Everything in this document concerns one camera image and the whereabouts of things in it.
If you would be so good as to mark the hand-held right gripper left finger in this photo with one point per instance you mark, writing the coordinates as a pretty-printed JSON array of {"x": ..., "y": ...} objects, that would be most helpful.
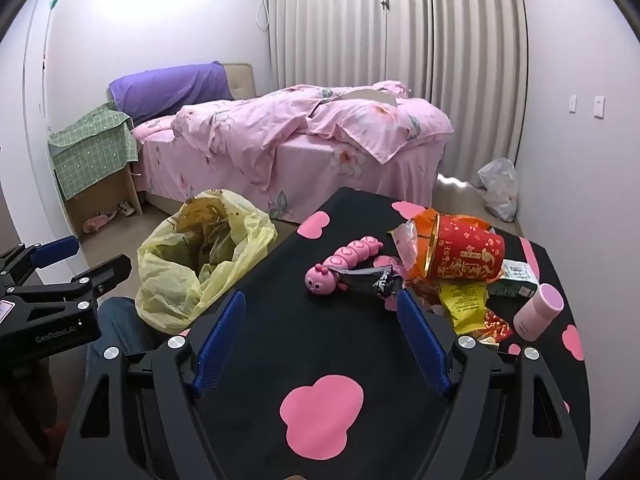
[{"x": 220, "y": 340}]

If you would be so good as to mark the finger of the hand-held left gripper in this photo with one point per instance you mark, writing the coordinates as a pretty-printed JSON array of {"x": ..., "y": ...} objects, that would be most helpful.
[
  {"x": 52, "y": 252},
  {"x": 102, "y": 272}
]

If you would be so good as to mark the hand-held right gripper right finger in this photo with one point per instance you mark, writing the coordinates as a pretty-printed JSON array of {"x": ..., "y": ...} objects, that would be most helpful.
[{"x": 420, "y": 340}]

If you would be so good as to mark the yellow snack packet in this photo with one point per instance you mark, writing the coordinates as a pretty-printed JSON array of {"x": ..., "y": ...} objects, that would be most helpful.
[{"x": 462, "y": 305}]

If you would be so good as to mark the black snack wrapper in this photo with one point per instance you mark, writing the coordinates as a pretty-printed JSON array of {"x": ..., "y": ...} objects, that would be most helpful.
[{"x": 370, "y": 282}]

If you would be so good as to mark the red snack wrapper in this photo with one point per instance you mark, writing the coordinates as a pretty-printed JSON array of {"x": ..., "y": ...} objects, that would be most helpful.
[{"x": 497, "y": 330}]

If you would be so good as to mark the orange snack wrapper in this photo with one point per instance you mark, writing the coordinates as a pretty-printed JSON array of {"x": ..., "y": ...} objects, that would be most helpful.
[{"x": 420, "y": 240}]

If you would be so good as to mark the red paper cup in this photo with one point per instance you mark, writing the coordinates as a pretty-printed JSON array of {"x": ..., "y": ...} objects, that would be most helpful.
[{"x": 465, "y": 250}]

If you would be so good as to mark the green white snack packet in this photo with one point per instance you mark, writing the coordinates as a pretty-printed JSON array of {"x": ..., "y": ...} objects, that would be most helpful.
[{"x": 515, "y": 280}]

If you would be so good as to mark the pink slippers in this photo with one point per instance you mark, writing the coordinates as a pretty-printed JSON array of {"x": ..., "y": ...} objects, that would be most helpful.
[{"x": 97, "y": 222}]

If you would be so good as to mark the person's leg in jeans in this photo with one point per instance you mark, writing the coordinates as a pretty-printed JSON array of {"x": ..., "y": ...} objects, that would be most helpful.
[{"x": 125, "y": 325}]

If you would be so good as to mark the black tablecloth with pink print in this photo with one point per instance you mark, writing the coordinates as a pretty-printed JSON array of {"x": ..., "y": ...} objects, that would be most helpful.
[{"x": 280, "y": 310}]

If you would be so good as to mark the white sneakers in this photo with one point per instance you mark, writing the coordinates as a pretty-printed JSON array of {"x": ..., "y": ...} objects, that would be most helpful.
[{"x": 126, "y": 208}]

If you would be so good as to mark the wooden nightstand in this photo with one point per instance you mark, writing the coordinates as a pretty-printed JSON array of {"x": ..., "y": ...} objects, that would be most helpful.
[{"x": 107, "y": 195}]

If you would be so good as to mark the green checked cloth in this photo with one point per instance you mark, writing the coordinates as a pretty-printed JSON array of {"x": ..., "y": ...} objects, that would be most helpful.
[{"x": 90, "y": 150}]

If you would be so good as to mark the pink caterpillar toy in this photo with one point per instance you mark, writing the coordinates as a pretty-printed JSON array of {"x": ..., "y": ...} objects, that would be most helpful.
[{"x": 345, "y": 260}]

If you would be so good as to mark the pink bottle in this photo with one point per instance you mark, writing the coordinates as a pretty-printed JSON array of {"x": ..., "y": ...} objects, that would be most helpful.
[{"x": 537, "y": 310}]

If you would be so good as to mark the white plastic bag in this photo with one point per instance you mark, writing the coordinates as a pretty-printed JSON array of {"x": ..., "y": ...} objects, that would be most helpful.
[{"x": 500, "y": 190}]

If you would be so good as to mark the bed with pink sheet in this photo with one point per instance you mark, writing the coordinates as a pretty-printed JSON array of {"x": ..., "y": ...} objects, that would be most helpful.
[{"x": 310, "y": 170}]

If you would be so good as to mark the purple pillow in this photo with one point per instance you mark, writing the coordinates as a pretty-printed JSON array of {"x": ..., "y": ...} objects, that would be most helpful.
[{"x": 165, "y": 87}]

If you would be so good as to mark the pink floral duvet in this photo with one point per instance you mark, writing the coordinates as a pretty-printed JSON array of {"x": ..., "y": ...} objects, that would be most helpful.
[{"x": 280, "y": 120}]

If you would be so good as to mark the beige headboard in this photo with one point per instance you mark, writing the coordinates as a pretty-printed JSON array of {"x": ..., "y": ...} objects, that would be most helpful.
[{"x": 245, "y": 80}]

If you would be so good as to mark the beige pleated curtain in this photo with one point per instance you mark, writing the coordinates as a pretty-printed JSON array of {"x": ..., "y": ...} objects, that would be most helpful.
[{"x": 400, "y": 60}]

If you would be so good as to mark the white wall switch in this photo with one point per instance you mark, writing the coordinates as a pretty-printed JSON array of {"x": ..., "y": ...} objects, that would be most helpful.
[{"x": 573, "y": 102}]

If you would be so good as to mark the white wall socket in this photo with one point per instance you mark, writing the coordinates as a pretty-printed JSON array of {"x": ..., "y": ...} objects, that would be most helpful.
[{"x": 598, "y": 106}]

